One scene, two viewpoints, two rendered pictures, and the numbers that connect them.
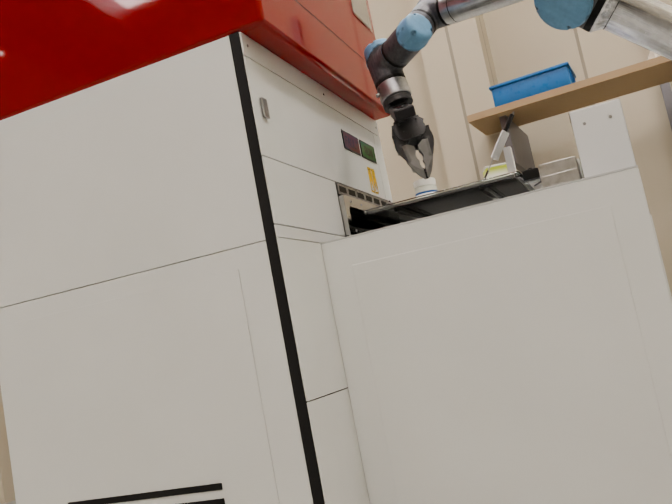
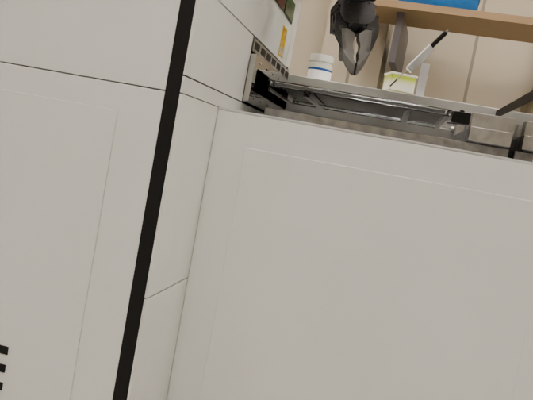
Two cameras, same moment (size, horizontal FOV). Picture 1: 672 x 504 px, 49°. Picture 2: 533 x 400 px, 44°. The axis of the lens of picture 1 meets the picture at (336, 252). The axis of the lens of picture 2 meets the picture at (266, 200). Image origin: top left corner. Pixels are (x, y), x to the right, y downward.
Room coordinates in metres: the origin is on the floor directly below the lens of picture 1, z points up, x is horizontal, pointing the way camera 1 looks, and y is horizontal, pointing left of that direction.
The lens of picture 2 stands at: (0.39, 0.13, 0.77)
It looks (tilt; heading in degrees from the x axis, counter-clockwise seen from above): 4 degrees down; 349
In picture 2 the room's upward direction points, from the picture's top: 11 degrees clockwise
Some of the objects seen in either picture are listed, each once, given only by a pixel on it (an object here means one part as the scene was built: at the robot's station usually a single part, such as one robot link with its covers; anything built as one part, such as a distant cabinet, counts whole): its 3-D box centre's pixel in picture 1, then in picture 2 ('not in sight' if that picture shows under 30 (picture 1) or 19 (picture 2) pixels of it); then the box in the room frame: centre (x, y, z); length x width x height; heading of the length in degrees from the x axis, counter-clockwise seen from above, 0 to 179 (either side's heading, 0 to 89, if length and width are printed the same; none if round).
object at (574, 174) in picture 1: (567, 189); (477, 140); (1.75, -0.57, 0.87); 0.36 x 0.08 x 0.03; 159
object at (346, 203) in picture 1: (374, 222); (269, 90); (1.88, -0.11, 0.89); 0.44 x 0.02 x 0.10; 159
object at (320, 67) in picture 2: (426, 194); (319, 71); (2.29, -0.31, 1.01); 0.07 x 0.07 x 0.10
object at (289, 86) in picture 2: (438, 194); (358, 98); (1.65, -0.25, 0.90); 0.37 x 0.01 x 0.01; 69
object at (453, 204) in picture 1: (454, 202); (361, 105); (1.82, -0.31, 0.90); 0.34 x 0.34 x 0.01; 69
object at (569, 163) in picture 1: (558, 167); (491, 122); (1.60, -0.51, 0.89); 0.08 x 0.03 x 0.03; 69
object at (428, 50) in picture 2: (502, 155); (417, 70); (2.01, -0.50, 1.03); 0.06 x 0.04 x 0.13; 69
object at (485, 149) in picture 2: not in sight; (381, 135); (1.69, -0.33, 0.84); 0.50 x 0.02 x 0.03; 69
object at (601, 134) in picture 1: (606, 163); not in sight; (1.63, -0.63, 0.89); 0.55 x 0.09 x 0.14; 159
